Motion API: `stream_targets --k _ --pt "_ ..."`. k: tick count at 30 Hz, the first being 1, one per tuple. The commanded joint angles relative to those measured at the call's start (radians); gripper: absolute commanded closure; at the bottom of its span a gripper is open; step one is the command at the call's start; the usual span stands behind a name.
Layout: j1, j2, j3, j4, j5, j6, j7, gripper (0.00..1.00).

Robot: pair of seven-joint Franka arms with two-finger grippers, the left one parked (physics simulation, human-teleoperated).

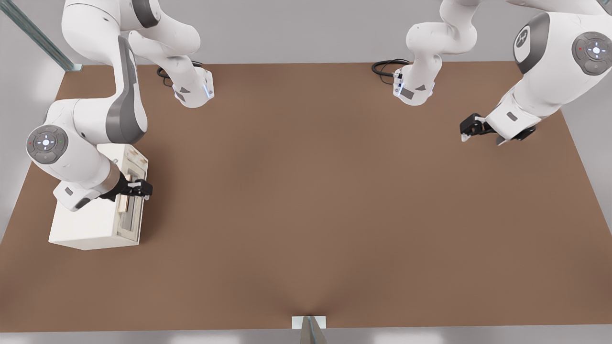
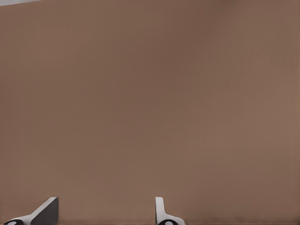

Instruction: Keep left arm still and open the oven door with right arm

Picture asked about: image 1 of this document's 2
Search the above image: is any white oven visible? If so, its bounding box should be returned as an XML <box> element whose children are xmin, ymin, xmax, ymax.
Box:
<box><xmin>49</xmin><ymin>143</ymin><xmax>149</xmax><ymax>251</ymax></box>

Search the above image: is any silver frame post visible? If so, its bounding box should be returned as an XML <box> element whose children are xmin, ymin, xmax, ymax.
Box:
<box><xmin>292</xmin><ymin>315</ymin><xmax>327</xmax><ymax>344</ymax></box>
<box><xmin>0</xmin><ymin>0</ymin><xmax>83</xmax><ymax>72</ymax></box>

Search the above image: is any black cable loop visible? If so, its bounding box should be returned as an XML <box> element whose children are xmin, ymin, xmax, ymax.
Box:
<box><xmin>157</xmin><ymin>61</ymin><xmax>204</xmax><ymax>87</ymax></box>
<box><xmin>372</xmin><ymin>59</ymin><xmax>412</xmax><ymax>86</ymax></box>

